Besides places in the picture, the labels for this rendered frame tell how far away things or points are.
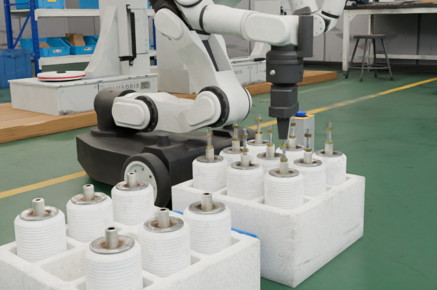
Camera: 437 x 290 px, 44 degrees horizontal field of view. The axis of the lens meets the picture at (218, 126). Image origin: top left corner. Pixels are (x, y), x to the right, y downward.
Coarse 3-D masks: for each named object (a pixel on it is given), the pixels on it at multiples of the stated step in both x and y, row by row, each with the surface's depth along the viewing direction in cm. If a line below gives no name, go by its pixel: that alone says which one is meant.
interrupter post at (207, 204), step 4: (204, 192) 108; (208, 192) 108; (204, 196) 107; (208, 196) 107; (204, 200) 107; (208, 200) 107; (204, 204) 107; (208, 204) 107; (212, 204) 108; (204, 208) 107; (208, 208) 107; (212, 208) 108
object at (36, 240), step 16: (16, 224) 104; (32, 224) 102; (48, 224) 103; (64, 224) 108; (16, 240) 105; (32, 240) 103; (48, 240) 104; (64, 240) 107; (32, 256) 103; (48, 256) 104
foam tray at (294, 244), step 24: (192, 192) 142; (216, 192) 140; (264, 192) 143; (336, 192) 139; (360, 192) 151; (240, 216) 133; (264, 216) 128; (288, 216) 124; (312, 216) 129; (336, 216) 140; (360, 216) 153; (264, 240) 129; (288, 240) 125; (312, 240) 131; (336, 240) 142; (264, 264) 131; (288, 264) 126; (312, 264) 132
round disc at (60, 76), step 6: (48, 72) 353; (54, 72) 352; (60, 72) 345; (66, 72) 351; (72, 72) 350; (78, 72) 349; (84, 72) 349; (42, 78) 336; (48, 78) 334; (54, 78) 333; (60, 78) 334; (66, 78) 335; (72, 78) 337; (78, 78) 341
